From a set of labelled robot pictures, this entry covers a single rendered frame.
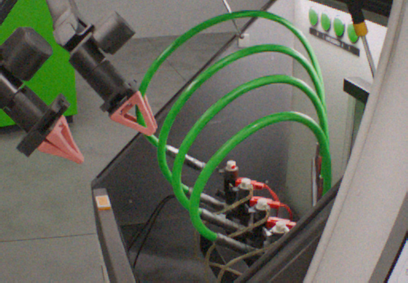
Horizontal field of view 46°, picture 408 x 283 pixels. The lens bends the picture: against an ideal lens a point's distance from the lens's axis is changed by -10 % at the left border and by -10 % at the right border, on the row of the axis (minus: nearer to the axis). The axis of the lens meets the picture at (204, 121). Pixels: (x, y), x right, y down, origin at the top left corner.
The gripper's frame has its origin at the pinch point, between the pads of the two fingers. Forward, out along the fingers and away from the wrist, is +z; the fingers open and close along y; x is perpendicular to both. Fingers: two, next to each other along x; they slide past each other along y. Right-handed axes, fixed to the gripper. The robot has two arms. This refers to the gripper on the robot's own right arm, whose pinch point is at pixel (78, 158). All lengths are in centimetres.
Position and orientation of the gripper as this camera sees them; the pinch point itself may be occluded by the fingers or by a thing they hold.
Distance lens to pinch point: 84.4
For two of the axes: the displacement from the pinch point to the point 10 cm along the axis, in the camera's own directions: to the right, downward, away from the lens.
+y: 7.2, -6.6, -2.3
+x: -0.4, -3.6, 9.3
